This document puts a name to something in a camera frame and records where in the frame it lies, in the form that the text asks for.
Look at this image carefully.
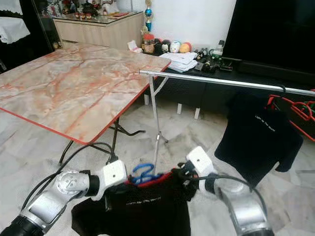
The red plastic hanger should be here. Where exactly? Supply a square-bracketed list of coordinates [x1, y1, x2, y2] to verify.
[267, 94, 315, 142]

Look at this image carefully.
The red lidded jar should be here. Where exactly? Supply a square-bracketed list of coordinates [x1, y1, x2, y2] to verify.
[142, 33, 155, 54]

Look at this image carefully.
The silver metal clothes rack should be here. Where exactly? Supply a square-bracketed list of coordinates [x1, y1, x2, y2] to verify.
[139, 70, 315, 170]

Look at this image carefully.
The white lace cloth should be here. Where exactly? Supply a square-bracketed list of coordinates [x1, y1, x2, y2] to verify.
[0, 16, 26, 44]
[0, 0, 23, 14]

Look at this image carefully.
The black soundbar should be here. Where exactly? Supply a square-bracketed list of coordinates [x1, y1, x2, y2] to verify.
[239, 60, 315, 75]

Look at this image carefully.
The large black television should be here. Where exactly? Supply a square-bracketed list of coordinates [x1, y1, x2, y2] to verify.
[221, 0, 315, 64]

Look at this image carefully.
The black shirt red collar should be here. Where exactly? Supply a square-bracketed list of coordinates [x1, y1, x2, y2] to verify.
[71, 170, 197, 236]

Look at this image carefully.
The marble pattern folding table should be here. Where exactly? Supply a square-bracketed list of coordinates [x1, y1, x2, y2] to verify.
[0, 42, 172, 165]

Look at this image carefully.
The white ceramic figurine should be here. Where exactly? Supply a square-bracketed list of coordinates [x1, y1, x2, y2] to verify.
[101, 0, 119, 14]

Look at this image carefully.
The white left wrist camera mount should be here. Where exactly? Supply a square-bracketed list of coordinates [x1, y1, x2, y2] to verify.
[91, 160, 127, 197]

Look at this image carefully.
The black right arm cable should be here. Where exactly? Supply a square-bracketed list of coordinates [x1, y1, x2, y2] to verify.
[197, 174, 261, 207]

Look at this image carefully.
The pink white tissue box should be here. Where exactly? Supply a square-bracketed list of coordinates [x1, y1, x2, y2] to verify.
[127, 40, 142, 52]

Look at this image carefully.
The light wooden sideboard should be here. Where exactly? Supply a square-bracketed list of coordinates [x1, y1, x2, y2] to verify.
[53, 12, 146, 50]

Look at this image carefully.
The blue and gold trophy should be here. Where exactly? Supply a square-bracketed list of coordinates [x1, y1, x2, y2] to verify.
[144, 0, 153, 31]

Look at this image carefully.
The blue plastic hanger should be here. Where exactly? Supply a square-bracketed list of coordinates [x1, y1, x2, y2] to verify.
[130, 163, 158, 185]

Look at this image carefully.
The stack of white papers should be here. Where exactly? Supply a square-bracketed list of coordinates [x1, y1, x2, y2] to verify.
[160, 52, 197, 73]

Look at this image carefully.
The black display cabinet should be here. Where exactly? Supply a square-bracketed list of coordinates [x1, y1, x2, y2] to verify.
[0, 0, 60, 72]

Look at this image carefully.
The dark navy printed t-shirt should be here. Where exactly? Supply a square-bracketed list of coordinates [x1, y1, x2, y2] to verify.
[214, 91, 304, 187]

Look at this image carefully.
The black low TV cabinet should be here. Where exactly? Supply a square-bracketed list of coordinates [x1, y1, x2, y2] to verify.
[138, 54, 315, 116]

